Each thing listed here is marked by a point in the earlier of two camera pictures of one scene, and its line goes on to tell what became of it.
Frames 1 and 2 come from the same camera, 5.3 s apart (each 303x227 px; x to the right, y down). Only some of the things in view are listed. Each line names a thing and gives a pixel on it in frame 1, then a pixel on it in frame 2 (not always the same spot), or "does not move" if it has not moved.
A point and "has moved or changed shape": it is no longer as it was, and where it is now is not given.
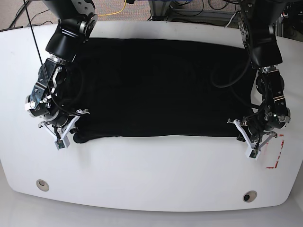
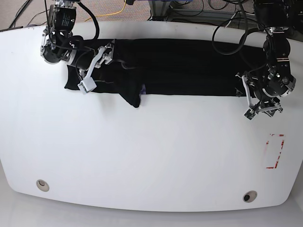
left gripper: x=64 y=142 to x=104 y=56
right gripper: x=253 y=151 to x=270 y=107
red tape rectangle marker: x=282 y=144 does not move
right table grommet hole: x=249 y=196 does not move
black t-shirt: x=157 y=88 has moved or changed shape
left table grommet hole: x=42 y=185 does not move
